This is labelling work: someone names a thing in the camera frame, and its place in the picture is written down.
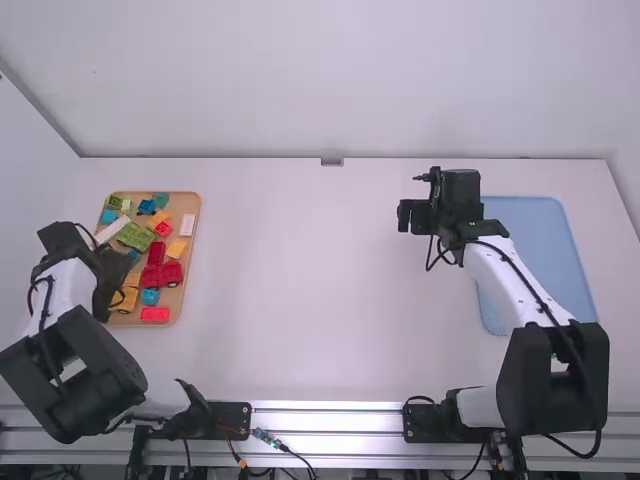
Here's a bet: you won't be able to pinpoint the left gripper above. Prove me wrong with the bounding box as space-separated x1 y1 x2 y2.
91 247 135 324

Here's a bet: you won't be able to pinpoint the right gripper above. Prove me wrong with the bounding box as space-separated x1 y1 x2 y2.
397 168 483 237

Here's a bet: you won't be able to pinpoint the yellow toy car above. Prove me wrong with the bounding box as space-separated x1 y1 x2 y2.
108 272 142 316

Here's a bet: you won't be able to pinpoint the long white toy brick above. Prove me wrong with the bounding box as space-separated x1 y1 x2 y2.
94 214 133 247

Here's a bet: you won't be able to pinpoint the green toy car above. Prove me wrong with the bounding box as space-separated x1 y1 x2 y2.
115 221 156 254

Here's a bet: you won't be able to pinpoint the long red toy brick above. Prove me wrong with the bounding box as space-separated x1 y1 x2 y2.
145 240 168 267

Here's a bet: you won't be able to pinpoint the red toy car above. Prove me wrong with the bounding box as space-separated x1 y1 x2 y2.
139 261 184 291

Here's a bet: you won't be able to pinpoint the tan tray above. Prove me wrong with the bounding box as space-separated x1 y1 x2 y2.
97 190 203 329

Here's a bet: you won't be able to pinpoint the blue mat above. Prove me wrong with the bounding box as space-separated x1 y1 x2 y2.
474 195 600 338

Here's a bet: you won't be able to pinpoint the silver rails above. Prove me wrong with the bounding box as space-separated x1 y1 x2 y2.
0 399 640 474

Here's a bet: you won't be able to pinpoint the black cable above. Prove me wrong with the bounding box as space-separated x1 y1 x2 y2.
26 272 55 326
424 232 469 274
278 441 319 480
543 319 604 460

